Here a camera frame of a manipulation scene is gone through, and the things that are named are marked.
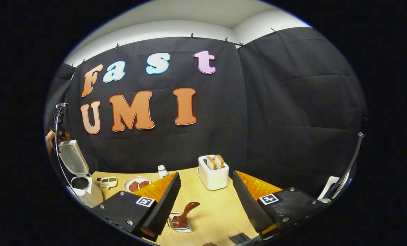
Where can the red meat piece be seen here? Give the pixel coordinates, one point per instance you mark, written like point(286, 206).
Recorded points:
point(144, 184)
point(134, 187)

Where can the white rice cooker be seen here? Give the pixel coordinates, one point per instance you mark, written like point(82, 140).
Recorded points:
point(90, 194)

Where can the white divided seasoning dish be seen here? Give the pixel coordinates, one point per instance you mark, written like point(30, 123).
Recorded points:
point(108, 182)

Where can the black backdrop cloth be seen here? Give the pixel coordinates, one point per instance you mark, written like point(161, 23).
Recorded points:
point(275, 102)

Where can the brown wooden spoon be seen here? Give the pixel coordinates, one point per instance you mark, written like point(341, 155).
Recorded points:
point(186, 212)

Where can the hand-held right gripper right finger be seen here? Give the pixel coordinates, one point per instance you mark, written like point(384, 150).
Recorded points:
point(248, 205)

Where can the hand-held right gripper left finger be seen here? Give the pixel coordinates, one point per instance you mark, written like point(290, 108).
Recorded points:
point(166, 205)

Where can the white toaster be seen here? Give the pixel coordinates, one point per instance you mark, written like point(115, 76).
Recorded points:
point(213, 179)

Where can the white drink bottle green label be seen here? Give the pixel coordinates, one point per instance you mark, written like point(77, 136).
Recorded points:
point(162, 172)

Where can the white round plate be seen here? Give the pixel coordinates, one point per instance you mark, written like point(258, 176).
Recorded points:
point(128, 182)

